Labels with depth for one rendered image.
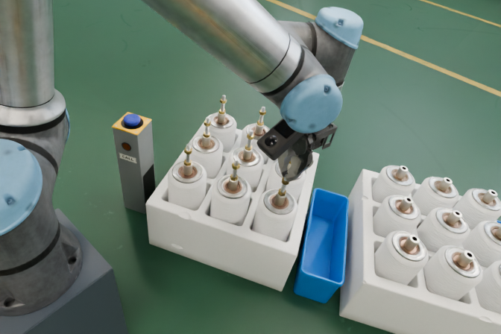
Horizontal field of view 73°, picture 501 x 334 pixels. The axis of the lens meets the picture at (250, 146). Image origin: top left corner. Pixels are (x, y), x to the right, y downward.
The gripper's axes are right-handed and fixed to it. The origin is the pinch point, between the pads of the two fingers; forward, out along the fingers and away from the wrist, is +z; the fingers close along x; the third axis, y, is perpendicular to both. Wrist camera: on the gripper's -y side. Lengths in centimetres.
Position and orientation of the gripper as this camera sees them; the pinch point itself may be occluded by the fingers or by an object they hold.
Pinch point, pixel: (285, 176)
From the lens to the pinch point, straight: 74.6
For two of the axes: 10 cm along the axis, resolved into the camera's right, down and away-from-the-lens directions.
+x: -5.9, -5.9, 5.5
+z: -1.4, 7.5, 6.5
